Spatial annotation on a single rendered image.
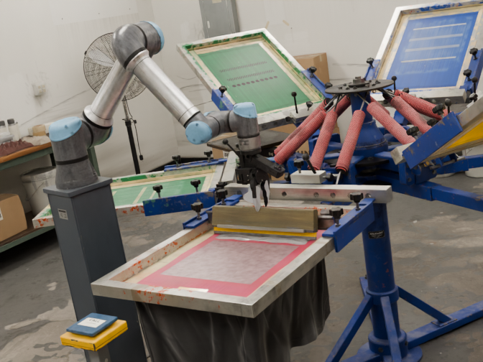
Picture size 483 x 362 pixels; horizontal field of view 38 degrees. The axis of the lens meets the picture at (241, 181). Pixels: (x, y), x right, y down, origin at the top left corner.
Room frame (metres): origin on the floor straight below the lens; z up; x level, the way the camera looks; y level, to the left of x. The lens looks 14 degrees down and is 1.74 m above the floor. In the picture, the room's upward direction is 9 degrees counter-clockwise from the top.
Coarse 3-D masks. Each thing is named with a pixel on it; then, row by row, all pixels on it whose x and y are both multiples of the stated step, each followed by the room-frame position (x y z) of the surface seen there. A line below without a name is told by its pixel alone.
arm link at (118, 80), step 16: (144, 32) 2.36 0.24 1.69; (160, 32) 2.45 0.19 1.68; (160, 48) 2.45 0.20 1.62; (112, 80) 2.46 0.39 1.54; (128, 80) 2.46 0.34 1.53; (96, 96) 2.51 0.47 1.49; (112, 96) 2.47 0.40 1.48; (96, 112) 2.50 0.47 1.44; (112, 112) 2.51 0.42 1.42; (96, 128) 2.50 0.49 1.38; (112, 128) 2.60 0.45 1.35; (96, 144) 2.54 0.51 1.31
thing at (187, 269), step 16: (208, 240) 2.31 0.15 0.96; (224, 240) 2.28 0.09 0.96; (192, 256) 2.17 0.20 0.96; (208, 256) 2.14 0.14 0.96; (224, 256) 2.12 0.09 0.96; (160, 272) 2.07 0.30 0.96; (176, 272) 2.05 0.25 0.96; (192, 272) 2.03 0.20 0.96; (208, 272) 2.00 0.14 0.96; (176, 288) 1.92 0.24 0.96
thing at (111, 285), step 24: (168, 240) 2.27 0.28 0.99; (144, 264) 2.13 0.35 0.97; (288, 264) 1.88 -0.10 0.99; (312, 264) 1.92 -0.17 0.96; (96, 288) 1.97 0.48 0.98; (120, 288) 1.91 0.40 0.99; (144, 288) 1.87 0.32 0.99; (168, 288) 1.84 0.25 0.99; (264, 288) 1.74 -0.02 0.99; (288, 288) 1.80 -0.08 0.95; (240, 312) 1.67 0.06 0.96
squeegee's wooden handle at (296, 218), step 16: (224, 208) 2.34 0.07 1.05; (240, 208) 2.30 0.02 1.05; (272, 208) 2.23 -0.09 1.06; (288, 208) 2.20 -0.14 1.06; (224, 224) 2.33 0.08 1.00; (240, 224) 2.29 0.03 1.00; (256, 224) 2.25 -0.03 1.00; (272, 224) 2.21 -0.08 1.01; (288, 224) 2.18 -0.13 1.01; (304, 224) 2.15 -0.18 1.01
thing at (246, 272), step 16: (240, 256) 2.10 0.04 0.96; (256, 256) 2.07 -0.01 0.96; (272, 256) 2.05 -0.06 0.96; (288, 256) 2.03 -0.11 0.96; (224, 272) 1.98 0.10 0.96; (240, 272) 1.96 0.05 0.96; (256, 272) 1.94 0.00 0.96; (272, 272) 1.92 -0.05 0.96; (208, 288) 1.88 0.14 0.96; (224, 288) 1.86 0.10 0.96; (240, 288) 1.84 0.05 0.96; (256, 288) 1.83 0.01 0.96
